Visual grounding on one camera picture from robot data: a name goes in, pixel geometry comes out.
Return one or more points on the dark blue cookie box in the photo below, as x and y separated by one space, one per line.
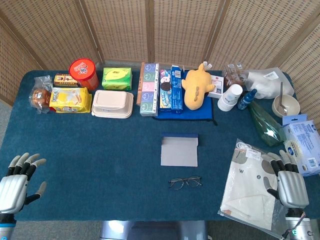
177 95

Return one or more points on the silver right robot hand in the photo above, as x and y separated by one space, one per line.
292 185

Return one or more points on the wet wipes pack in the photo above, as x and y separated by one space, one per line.
305 142

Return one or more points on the wicker folding screen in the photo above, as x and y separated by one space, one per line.
120 30

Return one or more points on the bread in clear wrapper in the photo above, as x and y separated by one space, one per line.
40 97

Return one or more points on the yellow plush toy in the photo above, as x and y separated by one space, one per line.
197 87

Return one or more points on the orange tub with red lid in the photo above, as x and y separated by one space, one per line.
83 71

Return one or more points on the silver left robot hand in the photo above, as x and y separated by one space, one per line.
12 190

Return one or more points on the small blue bottle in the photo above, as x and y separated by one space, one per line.
246 100

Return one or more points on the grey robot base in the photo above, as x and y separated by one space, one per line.
150 230

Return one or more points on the small yellow brown box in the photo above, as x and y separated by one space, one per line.
65 80

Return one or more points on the green tissue box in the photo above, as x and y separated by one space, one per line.
116 78

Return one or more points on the yellow snack bag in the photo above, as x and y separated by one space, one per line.
70 100

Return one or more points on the beige stacked lunch boxes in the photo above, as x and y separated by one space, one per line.
111 103

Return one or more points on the pastel tissue multipack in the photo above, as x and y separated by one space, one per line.
148 90

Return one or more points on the cream tote bag in plastic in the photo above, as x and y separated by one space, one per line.
250 185

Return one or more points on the blue folder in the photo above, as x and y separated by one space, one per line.
200 113

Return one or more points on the beige bowl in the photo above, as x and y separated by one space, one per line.
291 103

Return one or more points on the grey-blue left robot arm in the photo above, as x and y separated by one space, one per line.
6 225

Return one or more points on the light blue cookie box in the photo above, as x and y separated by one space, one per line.
165 92

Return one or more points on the green glass bottle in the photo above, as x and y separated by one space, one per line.
265 125

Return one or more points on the thin-framed eyeglasses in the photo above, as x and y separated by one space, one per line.
178 182

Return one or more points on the small white box red label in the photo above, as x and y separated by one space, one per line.
218 86

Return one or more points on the stack of white paper cups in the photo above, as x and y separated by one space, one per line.
228 98

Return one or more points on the metal spoon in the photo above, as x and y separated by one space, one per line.
281 97

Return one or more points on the blue glasses case grey lining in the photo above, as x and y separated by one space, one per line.
178 152

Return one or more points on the white item in clear bag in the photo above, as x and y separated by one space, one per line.
267 82

